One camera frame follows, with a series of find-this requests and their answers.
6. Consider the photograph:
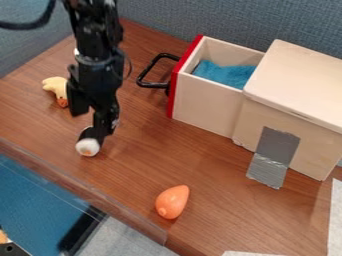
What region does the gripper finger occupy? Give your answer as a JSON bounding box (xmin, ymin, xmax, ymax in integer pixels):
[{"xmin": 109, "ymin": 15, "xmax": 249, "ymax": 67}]
[
  {"xmin": 65, "ymin": 64, "xmax": 94, "ymax": 118},
  {"xmin": 74, "ymin": 111, "xmax": 122, "ymax": 158}
]

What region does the grey tape strip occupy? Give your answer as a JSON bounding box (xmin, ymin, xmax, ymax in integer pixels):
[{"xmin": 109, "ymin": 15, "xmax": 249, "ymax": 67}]
[{"xmin": 244, "ymin": 125, "xmax": 302, "ymax": 191}]

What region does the cabinet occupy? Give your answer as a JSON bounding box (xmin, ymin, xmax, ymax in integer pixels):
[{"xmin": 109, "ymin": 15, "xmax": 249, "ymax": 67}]
[{"xmin": 229, "ymin": 38, "xmax": 342, "ymax": 183}]

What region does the orange toy carrot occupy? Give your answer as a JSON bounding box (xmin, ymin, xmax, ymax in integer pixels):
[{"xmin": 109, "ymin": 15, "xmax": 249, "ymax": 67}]
[{"xmin": 153, "ymin": 184, "xmax": 192, "ymax": 221}]

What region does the blue cloth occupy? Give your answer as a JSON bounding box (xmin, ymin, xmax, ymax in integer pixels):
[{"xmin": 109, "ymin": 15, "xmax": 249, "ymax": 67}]
[{"xmin": 191, "ymin": 58, "xmax": 260, "ymax": 91}]

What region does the drawer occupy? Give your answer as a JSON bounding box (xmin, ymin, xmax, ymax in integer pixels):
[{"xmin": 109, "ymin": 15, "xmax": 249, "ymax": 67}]
[{"xmin": 134, "ymin": 33, "xmax": 268, "ymax": 140}]

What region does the white paper sheet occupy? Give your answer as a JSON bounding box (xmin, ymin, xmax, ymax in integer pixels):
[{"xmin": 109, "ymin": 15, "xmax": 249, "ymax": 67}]
[
  {"xmin": 220, "ymin": 250, "xmax": 288, "ymax": 256},
  {"xmin": 325, "ymin": 177, "xmax": 342, "ymax": 256}
]

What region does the black cable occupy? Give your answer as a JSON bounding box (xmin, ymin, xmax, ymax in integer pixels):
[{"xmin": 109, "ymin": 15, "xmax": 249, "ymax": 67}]
[{"xmin": 0, "ymin": 0, "xmax": 58, "ymax": 31}]

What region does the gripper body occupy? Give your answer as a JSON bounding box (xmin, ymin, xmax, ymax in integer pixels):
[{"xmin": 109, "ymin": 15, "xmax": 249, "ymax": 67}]
[{"xmin": 72, "ymin": 48, "xmax": 130, "ymax": 115}]

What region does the yellow plush duck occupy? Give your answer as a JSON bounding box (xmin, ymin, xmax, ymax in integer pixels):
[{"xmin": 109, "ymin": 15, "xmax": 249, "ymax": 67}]
[{"xmin": 41, "ymin": 76, "xmax": 71, "ymax": 109}]

